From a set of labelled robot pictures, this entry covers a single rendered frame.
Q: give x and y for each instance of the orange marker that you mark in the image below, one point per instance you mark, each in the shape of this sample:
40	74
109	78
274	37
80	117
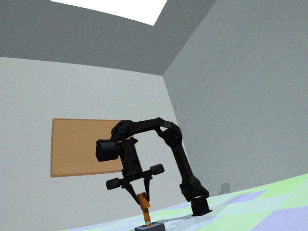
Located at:
146	217

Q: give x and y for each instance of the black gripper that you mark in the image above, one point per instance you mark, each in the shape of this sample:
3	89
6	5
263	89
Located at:
132	167

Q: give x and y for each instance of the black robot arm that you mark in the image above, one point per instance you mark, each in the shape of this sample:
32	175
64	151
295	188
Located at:
110	149

